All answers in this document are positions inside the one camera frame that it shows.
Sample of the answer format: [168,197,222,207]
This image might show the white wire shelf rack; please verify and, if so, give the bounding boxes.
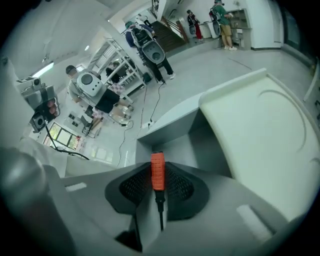
[88,37,148,103]

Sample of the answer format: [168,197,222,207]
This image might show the black double door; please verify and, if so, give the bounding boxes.
[281,6,316,63]

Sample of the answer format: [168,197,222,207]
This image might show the dark wooden staircase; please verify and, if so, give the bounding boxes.
[152,19,188,53]

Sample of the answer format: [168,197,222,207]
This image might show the person's left hand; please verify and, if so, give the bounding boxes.
[47,99,61,117]

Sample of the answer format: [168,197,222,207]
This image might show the grey box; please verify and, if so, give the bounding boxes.
[136,67,320,222]

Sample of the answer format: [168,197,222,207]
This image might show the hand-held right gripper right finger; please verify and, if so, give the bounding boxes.
[136,161,288,256]

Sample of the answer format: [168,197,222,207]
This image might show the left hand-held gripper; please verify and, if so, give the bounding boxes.
[16,76,61,135]

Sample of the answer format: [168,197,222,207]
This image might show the black floor cable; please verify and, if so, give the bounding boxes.
[149,81,166,123]

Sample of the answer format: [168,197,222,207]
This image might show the grey backpack pod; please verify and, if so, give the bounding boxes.
[141,40,167,68]

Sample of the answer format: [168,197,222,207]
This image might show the long ceiling light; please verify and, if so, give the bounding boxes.
[31,62,55,79]

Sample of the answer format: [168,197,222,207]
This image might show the white backpack pod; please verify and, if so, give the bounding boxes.
[76,71,105,98]

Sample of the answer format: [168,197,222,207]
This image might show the pink checkered cloth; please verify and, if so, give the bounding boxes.
[109,83,126,95]

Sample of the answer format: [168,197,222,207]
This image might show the orange handled screwdriver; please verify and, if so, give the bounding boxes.
[150,151,167,231]

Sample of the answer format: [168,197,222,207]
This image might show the grey cubby cabinet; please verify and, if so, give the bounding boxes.
[226,8,253,49]

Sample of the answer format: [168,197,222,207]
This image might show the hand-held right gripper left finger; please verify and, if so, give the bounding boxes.
[61,162,155,238]

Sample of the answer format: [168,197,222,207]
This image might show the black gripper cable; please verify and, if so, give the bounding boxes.
[44,124,90,161]

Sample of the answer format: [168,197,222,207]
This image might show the glass window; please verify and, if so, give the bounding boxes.
[43,122,76,151]

